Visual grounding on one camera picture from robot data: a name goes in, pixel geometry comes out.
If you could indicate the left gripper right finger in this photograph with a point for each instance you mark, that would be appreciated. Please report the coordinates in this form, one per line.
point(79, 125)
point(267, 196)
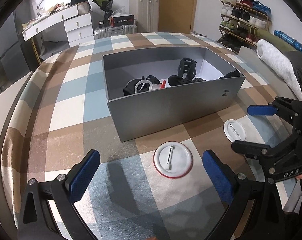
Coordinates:
point(236, 190)

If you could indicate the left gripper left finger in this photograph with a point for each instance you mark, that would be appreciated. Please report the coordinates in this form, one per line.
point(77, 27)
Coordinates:
point(36, 219)

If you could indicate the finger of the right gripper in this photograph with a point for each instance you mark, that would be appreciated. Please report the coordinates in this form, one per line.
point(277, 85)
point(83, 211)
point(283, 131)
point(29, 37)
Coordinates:
point(263, 109)
point(250, 149)

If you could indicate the black headband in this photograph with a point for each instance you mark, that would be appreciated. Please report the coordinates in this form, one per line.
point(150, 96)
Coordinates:
point(129, 88)

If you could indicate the right hand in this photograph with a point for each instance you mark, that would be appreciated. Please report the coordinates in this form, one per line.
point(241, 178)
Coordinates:
point(300, 177)

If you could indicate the white pin badge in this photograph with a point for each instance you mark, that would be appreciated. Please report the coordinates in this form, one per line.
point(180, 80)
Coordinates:
point(234, 130)

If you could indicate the white rolled towel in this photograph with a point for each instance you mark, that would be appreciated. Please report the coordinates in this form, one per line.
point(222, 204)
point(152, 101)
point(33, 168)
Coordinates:
point(280, 64)

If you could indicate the blue plaid cloth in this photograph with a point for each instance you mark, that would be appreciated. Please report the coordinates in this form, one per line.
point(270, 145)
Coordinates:
point(291, 41)

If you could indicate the grey box lid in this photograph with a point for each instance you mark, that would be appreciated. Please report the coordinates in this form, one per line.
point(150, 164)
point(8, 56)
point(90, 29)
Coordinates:
point(257, 65)

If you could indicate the olive green roll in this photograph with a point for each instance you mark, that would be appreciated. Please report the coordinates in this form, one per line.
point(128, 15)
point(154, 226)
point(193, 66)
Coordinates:
point(264, 36)

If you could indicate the plaid bed cover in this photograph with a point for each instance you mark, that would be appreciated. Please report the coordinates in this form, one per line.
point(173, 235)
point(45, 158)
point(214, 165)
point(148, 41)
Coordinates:
point(63, 113)

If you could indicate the black claw hair clip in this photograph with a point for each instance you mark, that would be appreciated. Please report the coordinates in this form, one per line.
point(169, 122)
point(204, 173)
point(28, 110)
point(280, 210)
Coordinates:
point(186, 72)

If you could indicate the grey open storage box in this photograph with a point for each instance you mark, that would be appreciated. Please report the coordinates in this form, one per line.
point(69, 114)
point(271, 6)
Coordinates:
point(137, 115)

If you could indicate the shoe rack with shoes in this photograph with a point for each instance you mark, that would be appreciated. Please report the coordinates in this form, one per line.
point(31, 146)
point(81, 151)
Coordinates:
point(238, 17)

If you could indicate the dark grey refrigerator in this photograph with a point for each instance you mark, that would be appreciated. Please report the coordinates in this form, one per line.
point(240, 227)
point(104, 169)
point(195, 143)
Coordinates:
point(13, 62)

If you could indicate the black fabric under desk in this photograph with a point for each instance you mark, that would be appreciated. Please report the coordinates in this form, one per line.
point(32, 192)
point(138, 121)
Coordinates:
point(52, 44)

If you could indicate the wooden door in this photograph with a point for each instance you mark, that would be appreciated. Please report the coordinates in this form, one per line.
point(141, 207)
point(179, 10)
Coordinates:
point(176, 15)

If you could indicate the white drawer unit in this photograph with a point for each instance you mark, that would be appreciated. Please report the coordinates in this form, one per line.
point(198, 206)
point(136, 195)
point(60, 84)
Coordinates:
point(79, 29)

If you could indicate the white dressing desk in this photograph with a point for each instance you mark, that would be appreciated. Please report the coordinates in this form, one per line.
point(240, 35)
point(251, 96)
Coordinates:
point(43, 23)

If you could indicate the silver suitcase lying flat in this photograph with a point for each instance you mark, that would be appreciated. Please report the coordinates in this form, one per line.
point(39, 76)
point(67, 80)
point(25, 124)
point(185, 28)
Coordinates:
point(114, 31)

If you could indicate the white upright suitcase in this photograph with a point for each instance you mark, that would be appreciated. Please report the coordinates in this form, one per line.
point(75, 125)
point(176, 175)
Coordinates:
point(146, 14)

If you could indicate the red black box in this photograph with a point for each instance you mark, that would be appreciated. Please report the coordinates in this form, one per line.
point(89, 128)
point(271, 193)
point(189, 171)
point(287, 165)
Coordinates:
point(117, 21)

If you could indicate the dark flower bouquet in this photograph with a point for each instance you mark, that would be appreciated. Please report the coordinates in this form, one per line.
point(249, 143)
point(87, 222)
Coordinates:
point(105, 6)

